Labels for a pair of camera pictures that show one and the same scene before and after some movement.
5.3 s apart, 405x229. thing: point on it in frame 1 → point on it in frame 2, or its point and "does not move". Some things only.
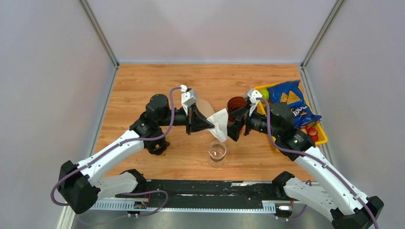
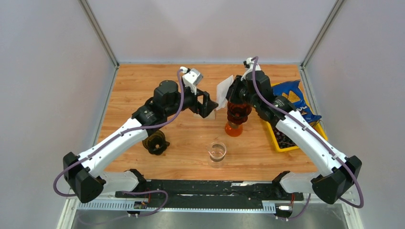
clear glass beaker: [216, 151] does not move
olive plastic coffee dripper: [157, 146] does not move
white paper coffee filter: [220, 121] → [222, 88]
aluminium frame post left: [100, 32] does not move
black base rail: [209, 191] does not move
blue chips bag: [289, 93] does not move
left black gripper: [197, 122] → [207, 105]
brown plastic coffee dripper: [233, 103] does not move
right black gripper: [233, 128] → [231, 96]
